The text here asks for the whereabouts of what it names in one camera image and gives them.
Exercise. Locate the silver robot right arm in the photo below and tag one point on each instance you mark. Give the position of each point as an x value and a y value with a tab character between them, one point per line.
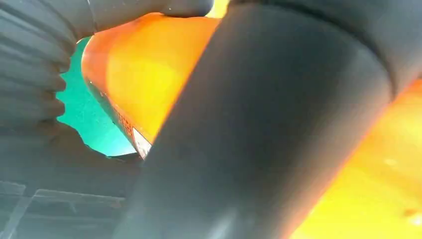
29	49

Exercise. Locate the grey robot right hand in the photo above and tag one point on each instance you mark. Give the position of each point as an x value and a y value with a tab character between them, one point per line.
263	115

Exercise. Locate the green table mat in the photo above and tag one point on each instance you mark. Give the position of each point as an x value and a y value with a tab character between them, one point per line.
85	125

